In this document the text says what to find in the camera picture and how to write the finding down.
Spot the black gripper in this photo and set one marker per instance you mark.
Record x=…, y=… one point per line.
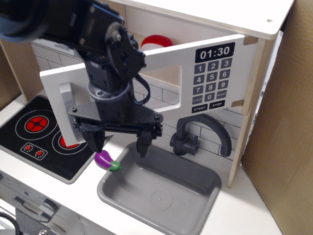
x=117, y=112

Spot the white microwave door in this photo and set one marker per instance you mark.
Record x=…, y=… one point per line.
x=194, y=78

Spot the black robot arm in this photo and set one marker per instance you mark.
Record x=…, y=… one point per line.
x=112, y=60

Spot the wooden toy microwave cabinet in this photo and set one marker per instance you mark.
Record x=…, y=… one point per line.
x=187, y=21

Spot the purple toy eggplant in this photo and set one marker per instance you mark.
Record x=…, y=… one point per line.
x=104, y=160

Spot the dark grey toy faucet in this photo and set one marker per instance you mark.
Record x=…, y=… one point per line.
x=183, y=143

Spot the grey toy sink basin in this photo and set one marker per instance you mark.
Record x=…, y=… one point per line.
x=163, y=190

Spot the black toy stove top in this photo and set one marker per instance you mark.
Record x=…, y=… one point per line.
x=33, y=136

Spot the red tuna sushi toy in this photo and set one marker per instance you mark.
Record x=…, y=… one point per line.
x=155, y=42

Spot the brown cardboard panel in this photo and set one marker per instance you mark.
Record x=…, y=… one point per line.
x=279, y=155

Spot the grey microwave door handle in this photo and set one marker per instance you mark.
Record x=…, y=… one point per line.
x=71, y=134

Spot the grey oven door handle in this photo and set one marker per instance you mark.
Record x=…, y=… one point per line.
x=43, y=212

